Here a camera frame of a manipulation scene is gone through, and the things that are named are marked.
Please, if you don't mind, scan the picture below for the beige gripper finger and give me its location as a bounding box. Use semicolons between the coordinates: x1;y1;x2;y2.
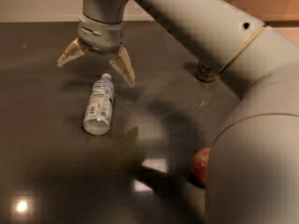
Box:
109;46;135;88
57;37;87;67

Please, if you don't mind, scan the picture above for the clear plastic water bottle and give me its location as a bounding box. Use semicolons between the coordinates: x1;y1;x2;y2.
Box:
83;74;114;135

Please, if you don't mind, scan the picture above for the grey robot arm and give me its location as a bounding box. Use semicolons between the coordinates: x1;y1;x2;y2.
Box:
57;0;299;224

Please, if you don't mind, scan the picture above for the red apple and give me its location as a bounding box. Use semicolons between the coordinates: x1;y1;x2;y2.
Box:
192;147;211;187

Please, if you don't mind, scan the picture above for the brown soda can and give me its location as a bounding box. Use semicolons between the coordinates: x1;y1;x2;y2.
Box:
196;63;216;82

